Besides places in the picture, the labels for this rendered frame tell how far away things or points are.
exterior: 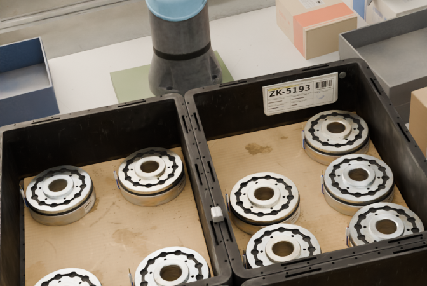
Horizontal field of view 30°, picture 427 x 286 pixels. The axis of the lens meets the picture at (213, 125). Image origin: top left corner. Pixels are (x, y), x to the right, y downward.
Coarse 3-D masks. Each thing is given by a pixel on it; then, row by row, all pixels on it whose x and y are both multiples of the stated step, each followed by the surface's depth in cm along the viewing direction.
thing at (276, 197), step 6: (252, 186) 118; (258, 186) 117; (264, 186) 117; (270, 186) 117; (276, 186) 117; (252, 192) 117; (276, 192) 116; (252, 198) 116; (276, 198) 115; (252, 204) 115; (258, 204) 115; (264, 204) 114; (270, 204) 114
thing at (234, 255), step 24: (288, 72) 128; (312, 72) 128; (192, 96) 125; (384, 96) 121; (192, 120) 121; (408, 144) 112; (216, 192) 108; (384, 240) 99; (408, 240) 98; (240, 264) 98; (288, 264) 98; (312, 264) 97
